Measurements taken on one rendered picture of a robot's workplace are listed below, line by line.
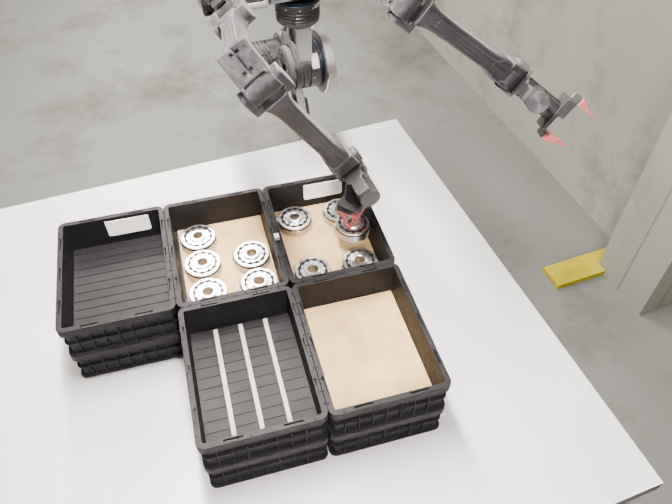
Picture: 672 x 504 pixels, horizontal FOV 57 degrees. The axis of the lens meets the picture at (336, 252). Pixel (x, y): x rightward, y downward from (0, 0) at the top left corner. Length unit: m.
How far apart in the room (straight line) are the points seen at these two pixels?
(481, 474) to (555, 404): 0.30
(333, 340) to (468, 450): 0.44
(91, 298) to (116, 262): 0.14
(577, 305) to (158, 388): 1.90
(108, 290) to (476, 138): 2.45
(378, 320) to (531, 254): 1.53
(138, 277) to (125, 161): 1.83
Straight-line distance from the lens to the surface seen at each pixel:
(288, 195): 1.97
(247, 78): 1.36
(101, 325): 1.69
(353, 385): 1.60
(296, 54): 2.03
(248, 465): 1.59
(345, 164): 1.64
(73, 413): 1.85
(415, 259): 2.04
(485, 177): 3.48
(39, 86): 4.47
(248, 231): 1.95
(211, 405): 1.61
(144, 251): 1.96
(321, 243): 1.89
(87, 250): 2.02
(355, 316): 1.72
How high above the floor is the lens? 2.22
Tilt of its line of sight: 48 degrees down
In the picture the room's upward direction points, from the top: straight up
